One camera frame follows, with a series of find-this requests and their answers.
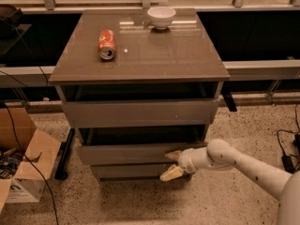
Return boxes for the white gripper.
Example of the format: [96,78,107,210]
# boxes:
[159,147,213,182]

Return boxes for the grey drawer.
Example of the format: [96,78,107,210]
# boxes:
[90,164,171,181]
[77,142,207,166]
[62,99,219,128]

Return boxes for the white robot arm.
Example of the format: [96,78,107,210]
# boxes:
[159,139,300,225]

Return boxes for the grey top drawer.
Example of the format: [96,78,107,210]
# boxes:
[62,99,219,128]

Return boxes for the grey bottom drawer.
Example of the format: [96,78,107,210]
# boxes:
[90,164,171,181]

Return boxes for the grey drawer cabinet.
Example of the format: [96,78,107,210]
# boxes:
[49,8,232,183]

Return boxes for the black stand foot left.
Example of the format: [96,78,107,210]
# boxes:
[54,128,75,181]

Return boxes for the orange soda can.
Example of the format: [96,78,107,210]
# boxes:
[98,30,116,60]

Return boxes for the white ceramic bowl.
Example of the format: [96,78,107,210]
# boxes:
[147,7,176,30]

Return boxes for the open cardboard box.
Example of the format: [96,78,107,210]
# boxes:
[0,108,61,211]

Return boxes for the black power adapter with cable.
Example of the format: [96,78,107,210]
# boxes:
[276,105,300,173]

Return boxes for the black cable left floor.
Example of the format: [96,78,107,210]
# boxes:
[0,68,60,225]

